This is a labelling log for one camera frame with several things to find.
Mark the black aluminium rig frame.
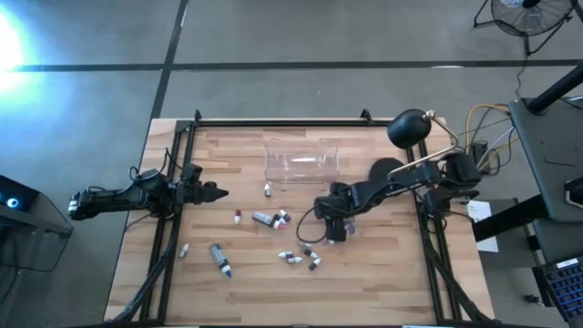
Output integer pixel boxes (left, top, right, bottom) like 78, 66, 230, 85
103, 117, 498, 327

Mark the black metal pole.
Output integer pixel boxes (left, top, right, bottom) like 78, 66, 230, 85
527, 62, 583, 115

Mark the backlit keyboard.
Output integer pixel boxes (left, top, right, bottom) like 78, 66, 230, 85
531, 255, 583, 323

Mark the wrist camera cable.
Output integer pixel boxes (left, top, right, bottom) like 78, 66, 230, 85
295, 204, 330, 245
128, 149, 182, 183

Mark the yellow cable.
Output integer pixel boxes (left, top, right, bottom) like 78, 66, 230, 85
464, 102, 520, 172

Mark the black power strip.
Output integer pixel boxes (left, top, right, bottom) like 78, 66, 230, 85
471, 140, 489, 174

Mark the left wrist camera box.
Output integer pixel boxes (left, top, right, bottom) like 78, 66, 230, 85
181, 162, 205, 184

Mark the clear plastic container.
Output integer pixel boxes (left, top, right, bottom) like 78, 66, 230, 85
264, 138, 341, 186

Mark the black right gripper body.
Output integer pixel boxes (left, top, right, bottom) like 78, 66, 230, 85
314, 195, 351, 223

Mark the black box blue light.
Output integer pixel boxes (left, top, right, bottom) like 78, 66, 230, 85
0, 174, 41, 214

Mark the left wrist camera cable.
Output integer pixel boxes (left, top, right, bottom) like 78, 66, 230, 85
128, 149, 182, 183

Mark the dark grey desk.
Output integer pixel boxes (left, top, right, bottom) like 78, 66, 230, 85
506, 97, 583, 223

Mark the white paper sheet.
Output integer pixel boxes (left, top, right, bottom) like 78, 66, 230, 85
465, 199, 500, 254

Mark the large red food colouring bottle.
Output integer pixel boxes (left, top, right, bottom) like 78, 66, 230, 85
251, 210, 288, 231

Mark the black white desk device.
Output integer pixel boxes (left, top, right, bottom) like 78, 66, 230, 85
563, 176, 583, 210

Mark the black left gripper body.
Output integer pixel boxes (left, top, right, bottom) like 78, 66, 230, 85
176, 180, 211, 206

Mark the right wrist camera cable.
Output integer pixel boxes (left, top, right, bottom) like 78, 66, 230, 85
295, 204, 330, 245

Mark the black desk leg bar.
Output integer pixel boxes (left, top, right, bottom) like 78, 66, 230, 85
471, 193, 550, 243

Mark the large blue food colouring bottle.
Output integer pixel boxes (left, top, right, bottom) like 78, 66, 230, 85
209, 243, 233, 280

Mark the black floor fan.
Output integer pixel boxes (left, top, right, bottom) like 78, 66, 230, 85
472, 0, 578, 57

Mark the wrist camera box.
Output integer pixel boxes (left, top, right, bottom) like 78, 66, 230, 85
181, 162, 205, 184
325, 220, 348, 243

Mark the large purple food colouring bottle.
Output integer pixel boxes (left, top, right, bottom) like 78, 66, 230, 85
323, 218, 358, 247

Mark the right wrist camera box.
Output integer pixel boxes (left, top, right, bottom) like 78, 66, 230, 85
325, 220, 348, 243

